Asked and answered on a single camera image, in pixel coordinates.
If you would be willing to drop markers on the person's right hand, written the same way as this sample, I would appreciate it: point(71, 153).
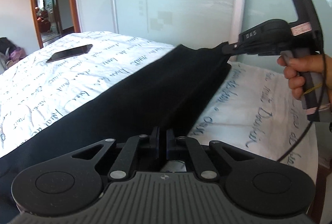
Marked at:
point(291, 72)

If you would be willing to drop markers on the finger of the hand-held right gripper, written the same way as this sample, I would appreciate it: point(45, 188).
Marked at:
point(229, 48)

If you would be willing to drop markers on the dark bag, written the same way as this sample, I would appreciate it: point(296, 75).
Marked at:
point(5, 46)

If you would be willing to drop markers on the black smartphone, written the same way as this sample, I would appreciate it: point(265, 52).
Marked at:
point(70, 53)

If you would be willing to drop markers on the bed with script-print sheet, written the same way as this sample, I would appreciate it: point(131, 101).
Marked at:
point(77, 76)

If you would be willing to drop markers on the black pants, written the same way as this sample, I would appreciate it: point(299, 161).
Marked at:
point(129, 99)

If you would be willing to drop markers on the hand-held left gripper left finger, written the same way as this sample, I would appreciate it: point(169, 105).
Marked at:
point(157, 144)

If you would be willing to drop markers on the pink plastic bag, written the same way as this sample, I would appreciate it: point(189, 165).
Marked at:
point(17, 53)

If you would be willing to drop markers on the wooden door frame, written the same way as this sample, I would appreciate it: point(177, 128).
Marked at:
point(74, 0)

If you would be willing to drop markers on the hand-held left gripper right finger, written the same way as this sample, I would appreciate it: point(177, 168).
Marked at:
point(170, 146)

